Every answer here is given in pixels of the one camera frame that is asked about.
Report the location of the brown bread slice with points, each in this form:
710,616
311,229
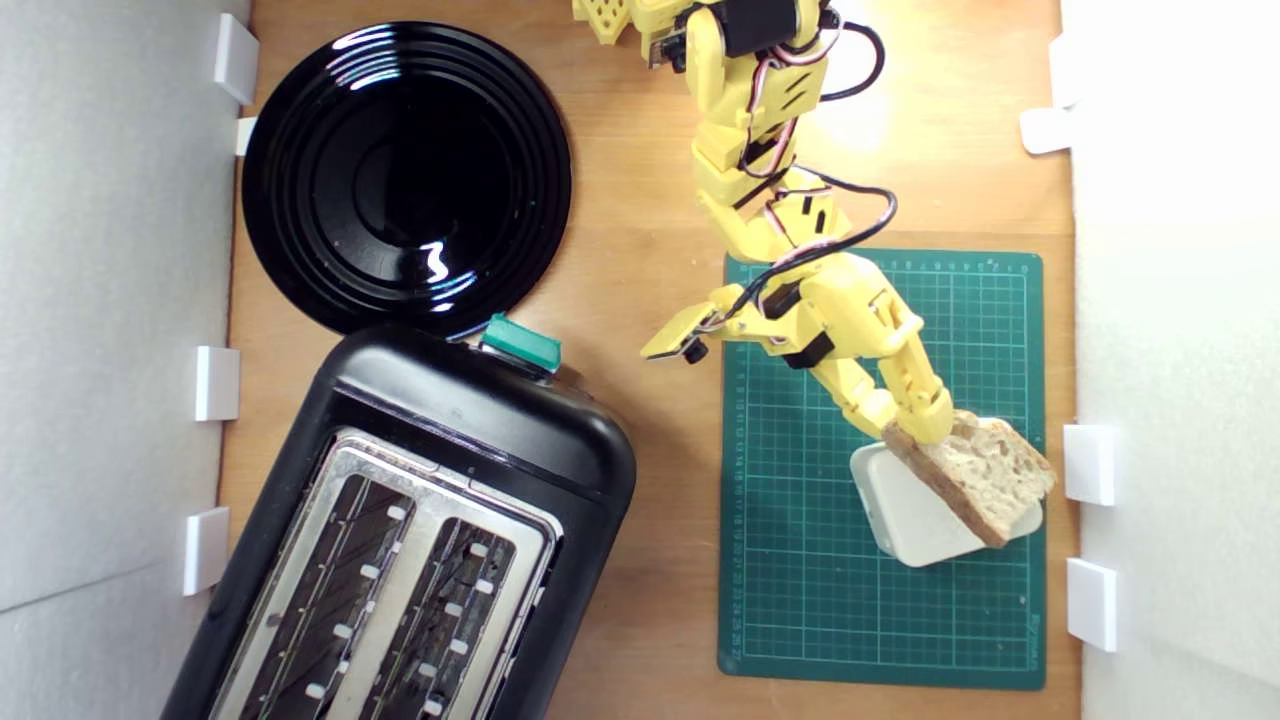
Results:
990,475

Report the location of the green toaster lever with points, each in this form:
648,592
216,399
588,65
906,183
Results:
522,342

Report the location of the black two-slot toaster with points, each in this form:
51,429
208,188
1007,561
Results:
480,420

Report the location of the white rounded block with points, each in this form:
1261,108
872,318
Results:
915,520

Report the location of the green cutting mat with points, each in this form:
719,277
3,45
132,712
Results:
800,560

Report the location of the black round plate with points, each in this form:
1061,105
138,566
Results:
400,180

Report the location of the wrist camera on yellow mount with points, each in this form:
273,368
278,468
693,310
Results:
678,335

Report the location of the white wall clip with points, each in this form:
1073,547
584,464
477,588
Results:
1045,130
1062,70
235,55
1090,605
216,383
246,135
1088,465
205,550

